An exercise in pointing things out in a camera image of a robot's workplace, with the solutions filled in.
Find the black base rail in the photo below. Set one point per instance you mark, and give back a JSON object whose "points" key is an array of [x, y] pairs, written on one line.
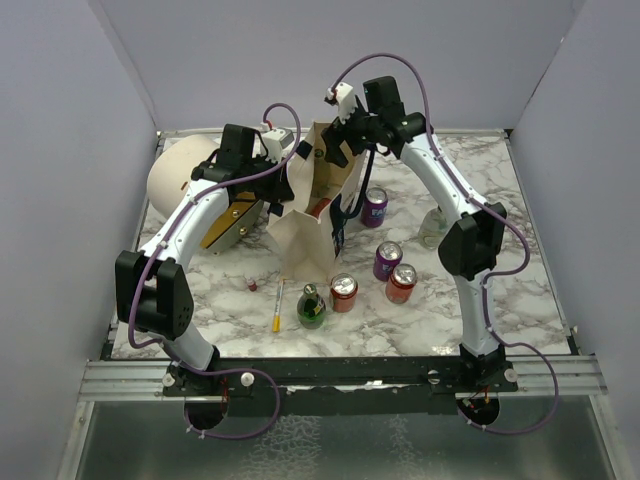
{"points": [[318, 386]]}

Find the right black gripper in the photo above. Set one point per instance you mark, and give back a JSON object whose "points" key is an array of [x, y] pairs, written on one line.
{"points": [[335, 134]]}

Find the yellow white marker pen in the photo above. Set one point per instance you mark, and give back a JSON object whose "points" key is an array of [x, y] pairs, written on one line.
{"points": [[276, 322]]}

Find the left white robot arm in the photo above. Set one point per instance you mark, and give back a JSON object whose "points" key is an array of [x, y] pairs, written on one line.
{"points": [[152, 292]]}

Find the red soda can front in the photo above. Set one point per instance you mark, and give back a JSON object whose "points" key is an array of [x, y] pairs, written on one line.
{"points": [[343, 290]]}

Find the purple soda can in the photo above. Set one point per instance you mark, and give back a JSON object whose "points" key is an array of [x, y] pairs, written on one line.
{"points": [[374, 207], [388, 255]]}

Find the red soda can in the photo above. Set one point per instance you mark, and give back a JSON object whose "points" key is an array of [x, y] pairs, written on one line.
{"points": [[343, 290], [401, 283]]}

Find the purple soda can rear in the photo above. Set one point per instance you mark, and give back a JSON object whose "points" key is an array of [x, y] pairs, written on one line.
{"points": [[374, 207]]}

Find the green glass bottle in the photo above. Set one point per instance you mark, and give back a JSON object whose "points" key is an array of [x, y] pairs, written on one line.
{"points": [[311, 307]]}

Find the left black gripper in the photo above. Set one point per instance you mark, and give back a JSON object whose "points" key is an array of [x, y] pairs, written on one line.
{"points": [[281, 190]]}

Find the red soda can right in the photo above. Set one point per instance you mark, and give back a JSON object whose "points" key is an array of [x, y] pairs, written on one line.
{"points": [[401, 283]]}

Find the red cola can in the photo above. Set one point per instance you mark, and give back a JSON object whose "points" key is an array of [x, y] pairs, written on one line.
{"points": [[318, 208]]}

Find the clear glass bottle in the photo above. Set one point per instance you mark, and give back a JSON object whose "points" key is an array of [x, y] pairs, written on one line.
{"points": [[433, 228], [323, 170]]}

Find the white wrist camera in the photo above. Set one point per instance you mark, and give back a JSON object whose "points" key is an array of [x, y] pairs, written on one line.
{"points": [[344, 98], [275, 143]]}

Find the cream canvas tote bag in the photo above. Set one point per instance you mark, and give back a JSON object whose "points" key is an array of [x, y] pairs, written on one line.
{"points": [[310, 247]]}

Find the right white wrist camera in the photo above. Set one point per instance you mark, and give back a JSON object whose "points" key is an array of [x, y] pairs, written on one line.
{"points": [[344, 98]]}

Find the purple soda can front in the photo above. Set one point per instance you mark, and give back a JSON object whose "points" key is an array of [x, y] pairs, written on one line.
{"points": [[388, 255]]}

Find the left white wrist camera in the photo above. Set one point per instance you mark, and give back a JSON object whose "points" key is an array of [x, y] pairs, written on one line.
{"points": [[275, 143]]}

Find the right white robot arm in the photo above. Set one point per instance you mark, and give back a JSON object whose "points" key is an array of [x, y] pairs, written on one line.
{"points": [[470, 247]]}

